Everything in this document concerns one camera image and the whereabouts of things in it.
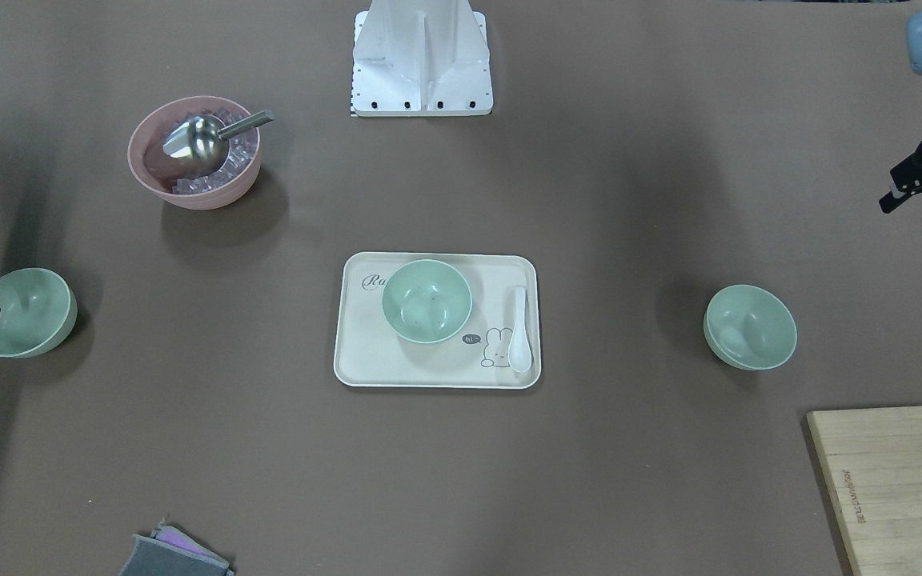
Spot green bowl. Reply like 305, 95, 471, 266
381, 258, 475, 344
703, 284, 798, 371
0, 267, 78, 358

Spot steel ice scoop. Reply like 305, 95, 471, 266
161, 110, 275, 179

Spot clear ice cubes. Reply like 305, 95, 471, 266
144, 106, 260, 194

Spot wooden cutting board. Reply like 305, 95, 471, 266
806, 406, 922, 575

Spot grey folded cloth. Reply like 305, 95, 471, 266
119, 522, 235, 575

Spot cream rabbit serving tray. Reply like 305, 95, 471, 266
333, 251, 542, 390

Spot white ceramic spoon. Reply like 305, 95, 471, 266
507, 286, 533, 373

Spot green bowl on tray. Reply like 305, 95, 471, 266
381, 258, 475, 344

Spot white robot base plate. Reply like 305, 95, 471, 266
349, 1, 495, 118

